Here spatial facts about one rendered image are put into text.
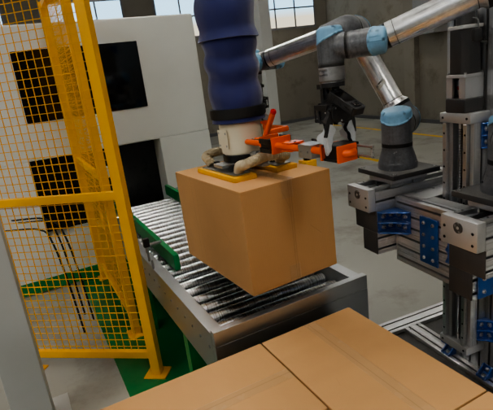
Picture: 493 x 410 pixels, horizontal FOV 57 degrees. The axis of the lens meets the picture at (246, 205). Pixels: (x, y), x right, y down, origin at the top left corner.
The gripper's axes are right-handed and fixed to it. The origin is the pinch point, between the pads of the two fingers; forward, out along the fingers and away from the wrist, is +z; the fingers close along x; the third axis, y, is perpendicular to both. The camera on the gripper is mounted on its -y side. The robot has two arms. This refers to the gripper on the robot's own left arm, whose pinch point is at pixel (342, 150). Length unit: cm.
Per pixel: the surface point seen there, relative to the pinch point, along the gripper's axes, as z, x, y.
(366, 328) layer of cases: 67, -11, 5
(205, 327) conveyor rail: 62, 37, 38
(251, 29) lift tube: -41, -4, 50
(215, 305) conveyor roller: 67, 22, 60
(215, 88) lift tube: -22, 10, 58
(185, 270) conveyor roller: 67, 18, 105
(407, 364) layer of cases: 67, -5, -18
